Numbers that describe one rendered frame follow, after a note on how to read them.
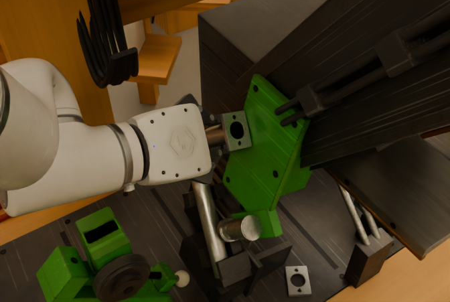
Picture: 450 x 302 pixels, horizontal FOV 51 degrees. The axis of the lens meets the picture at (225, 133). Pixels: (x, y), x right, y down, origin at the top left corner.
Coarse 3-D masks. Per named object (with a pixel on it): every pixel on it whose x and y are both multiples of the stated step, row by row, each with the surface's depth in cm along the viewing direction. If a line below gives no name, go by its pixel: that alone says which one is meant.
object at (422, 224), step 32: (352, 160) 74; (384, 160) 74; (416, 160) 74; (448, 160) 74; (352, 192) 72; (384, 192) 70; (416, 192) 70; (448, 192) 70; (384, 224) 69; (416, 224) 66; (448, 224) 66; (416, 256) 65
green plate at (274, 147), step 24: (264, 96) 66; (264, 120) 67; (264, 144) 68; (288, 144) 64; (240, 168) 74; (264, 168) 69; (288, 168) 65; (240, 192) 75; (264, 192) 70; (288, 192) 72
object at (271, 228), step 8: (232, 216) 78; (240, 216) 76; (256, 216) 72; (264, 216) 71; (272, 216) 70; (264, 224) 71; (272, 224) 70; (280, 224) 70; (264, 232) 71; (272, 232) 70; (280, 232) 70
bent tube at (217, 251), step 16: (240, 112) 69; (208, 128) 75; (224, 128) 68; (240, 128) 70; (208, 144) 74; (240, 144) 69; (208, 192) 80; (208, 208) 79; (208, 224) 79; (208, 240) 79; (224, 256) 78
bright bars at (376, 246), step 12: (348, 204) 77; (360, 204) 79; (372, 216) 79; (360, 228) 77; (372, 228) 78; (360, 240) 78; (372, 240) 78; (384, 240) 78; (360, 252) 77; (372, 252) 77; (384, 252) 80; (348, 264) 82; (360, 264) 79; (372, 264) 80; (348, 276) 84; (360, 276) 80; (372, 276) 85
